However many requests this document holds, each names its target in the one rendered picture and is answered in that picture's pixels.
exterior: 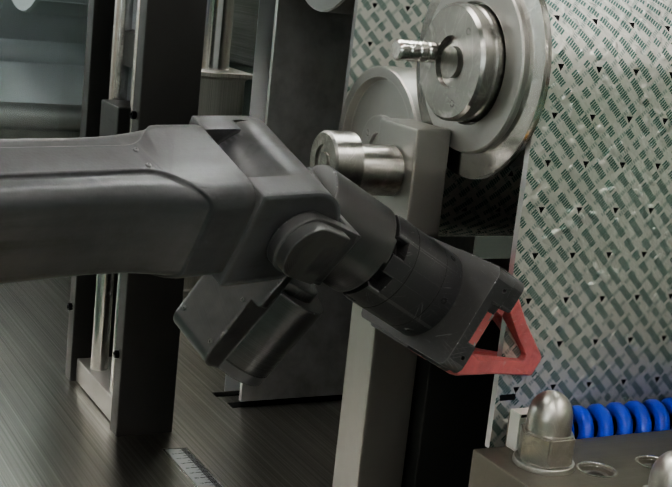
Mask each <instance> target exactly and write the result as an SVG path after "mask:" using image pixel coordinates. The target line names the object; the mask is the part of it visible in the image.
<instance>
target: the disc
mask: <svg viewBox="0 0 672 487"><path fill-rule="evenodd" d="M519 1H520V3H521V6H522V8H523V11H524V14H525V18H526V22H527V28H528V35H529V51H530V56H529V71H528V78H527V83H526V88H525V92H524V96H523V99H522V102H521V105H520V108H519V111H518V113H517V115H516V117H515V119H514V121H513V123H512V125H511V126H510V128H509V130H508V131H507V132H506V134H505V135H504V136H503V137H502V138H501V140H500V141H498V142H497V143H496V144H495V145H494V146H492V147H491V148H489V149H488V150H485V151H483V152H480V153H462V152H459V151H456V150H454V149H453V148H451V147H450V146H449V153H448V161H447V168H448V169H450V170H451V171H452V172H454V173H455V174H457V175H459V176H461V177H464V178H469V179H485V178H489V177H492V176H495V175H497V174H499V173H500V172H502V171H503V170H505V169H506V168H507V167H509V166H510V165H511V164H512V163H513V162H514V161H515V160H516V159H517V157H518V156H519V155H520V154H521V152H522V151H523V150H524V148H525V147H526V145H527V144H528V142H529V140H530V138H531V137H532V135H533V133H534V131H535V129H536V126H537V124H538V122H539V119H540V116H541V114H542V111H543V107H544V104H545V100H546V96H547V92H548V87H549V81H550V74H551V64H552V36H551V26H550V19H549V14H548V9H547V5H546V1H545V0H519ZM440 2H441V0H431V2H430V4H429V7H428V9H427V12H426V15H425V19H424V22H423V26H422V30H421V35H420V40H424V38H425V35H426V32H427V29H428V27H429V25H430V23H431V22H432V19H433V16H434V14H435V12H436V9H437V7H438V5H439V4H440ZM416 85H417V97H418V105H419V111H420V115H421V120H422V122H424V123H427V124H431V125H433V123H432V120H431V118H430V115H429V112H428V108H427V104H426V100H425V97H424V94H423V90H422V85H421V79H420V62H417V67H416Z"/></svg>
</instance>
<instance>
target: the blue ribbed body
mask: <svg viewBox="0 0 672 487"><path fill-rule="evenodd" d="M572 409H573V426H572V432H573V434H574V437H575V439H582V438H592V437H602V436H612V435H622V434H632V433H642V432H652V431H663V430H672V397H667V398H664V399H663V400H661V401H659V400H657V399H647V400H645V401H644V402H643V403H641V402H640V401H637V400H632V401H628V402H626V403H625V404H624V405H623V404H622V403H620V402H610V403H609V404H607V405H606V407H605V406H603V405H602V404H599V403H597V404H591V405H589V406H588V407H587V408H585V407H583V406H581V405H573V406H572Z"/></svg>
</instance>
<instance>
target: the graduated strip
mask: <svg viewBox="0 0 672 487"><path fill-rule="evenodd" d="M162 450H163V451H164V452H165V454H166V455H167V456H168V457H169V458H170V459H171V460H172V461H173V463H174V464H175V465H176V466H177V467H178V468H179V469H180V470H181V472H182V473H183V474H184V475H185V476H186V477H187V478H188V479H189V481H190V482H191V483H192V484H193V485H194V486H195V487H224V486H223V485H222V484H221V483H220V482H219V481H218V479H217V478H216V477H215V476H214V475H213V474H212V473H211V472H210V471H209V470H208V469H207V468H206V467H205V466H204V465H203V463H202V462H201V461H200V460H199V459H198V458H197V457H196V456H195V455H194V454H193V453H192V452H191V451H190V450H189V449H188V447H181V448H169V449H162Z"/></svg>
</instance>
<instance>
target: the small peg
mask: <svg viewBox="0 0 672 487"><path fill-rule="evenodd" d="M391 52H392V56H393V58H394V59H395V60H397V61H411V62H413V61H415V62H425V63H433V62H434V61H435V59H436V57H437V52H438V49H437V45H436V43H435V42H434V41H424V40H413V39H407V40H406V39H400V38H398V39H396V40H395V41H394V43H393V44H392V49H391Z"/></svg>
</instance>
